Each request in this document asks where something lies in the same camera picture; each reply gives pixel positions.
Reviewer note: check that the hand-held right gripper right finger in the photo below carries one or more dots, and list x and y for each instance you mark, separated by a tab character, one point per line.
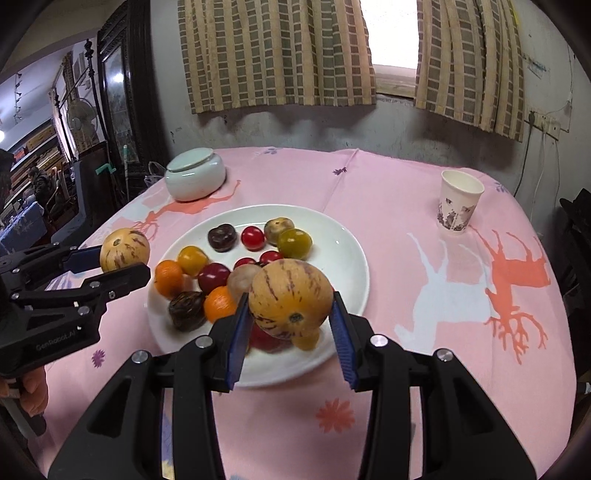
344	341

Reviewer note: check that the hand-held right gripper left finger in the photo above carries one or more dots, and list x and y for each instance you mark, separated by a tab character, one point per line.
238	341

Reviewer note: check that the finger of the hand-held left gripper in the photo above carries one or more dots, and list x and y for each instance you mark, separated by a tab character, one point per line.
120	279
85	258

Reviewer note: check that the striped pepino melon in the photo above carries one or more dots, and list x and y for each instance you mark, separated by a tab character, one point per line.
124	249
291	300

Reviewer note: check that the orange mandarin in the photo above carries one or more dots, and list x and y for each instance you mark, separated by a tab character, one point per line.
220	302
169	277

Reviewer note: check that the tan round fruit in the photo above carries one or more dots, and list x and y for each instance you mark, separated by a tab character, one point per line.
277	228
238	284

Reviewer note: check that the dark brown water chestnut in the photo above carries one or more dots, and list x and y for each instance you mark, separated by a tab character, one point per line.
186	310
223	237

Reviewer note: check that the yellow-orange tomato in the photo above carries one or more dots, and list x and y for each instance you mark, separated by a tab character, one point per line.
192	260

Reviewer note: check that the white oval plate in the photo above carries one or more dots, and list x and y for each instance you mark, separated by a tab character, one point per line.
341	258

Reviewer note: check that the yellow-green tomato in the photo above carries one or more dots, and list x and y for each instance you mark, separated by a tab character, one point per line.
294	242

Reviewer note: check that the person's left hand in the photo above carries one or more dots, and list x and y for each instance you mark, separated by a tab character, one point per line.
34	392

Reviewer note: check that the black chair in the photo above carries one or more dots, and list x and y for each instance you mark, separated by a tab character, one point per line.
83	194

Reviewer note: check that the green plastic hook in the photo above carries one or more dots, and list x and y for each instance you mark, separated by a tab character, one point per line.
104	169

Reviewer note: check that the clear plastic bag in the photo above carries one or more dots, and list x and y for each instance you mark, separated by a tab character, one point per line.
156	175

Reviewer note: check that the pale green lidded jar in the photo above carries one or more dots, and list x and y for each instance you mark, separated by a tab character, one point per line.
196	175

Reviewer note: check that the pink printed tablecloth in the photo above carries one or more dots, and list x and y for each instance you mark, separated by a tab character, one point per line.
392	207

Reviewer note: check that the standing electric fan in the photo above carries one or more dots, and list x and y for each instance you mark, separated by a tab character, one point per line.
81	115

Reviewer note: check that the dark wooden cabinet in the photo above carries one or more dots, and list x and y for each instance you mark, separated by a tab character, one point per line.
115	92

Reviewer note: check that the printed paper cup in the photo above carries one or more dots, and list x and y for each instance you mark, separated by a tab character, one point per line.
457	203

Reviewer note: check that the wide checked curtain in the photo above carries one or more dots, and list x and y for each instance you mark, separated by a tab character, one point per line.
277	50

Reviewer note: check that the bright window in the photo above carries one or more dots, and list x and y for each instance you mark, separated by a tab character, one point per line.
392	37

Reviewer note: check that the narrow checked curtain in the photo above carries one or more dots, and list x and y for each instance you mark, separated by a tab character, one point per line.
471	60

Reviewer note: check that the white wall socket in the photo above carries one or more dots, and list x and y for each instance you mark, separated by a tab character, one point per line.
545	123

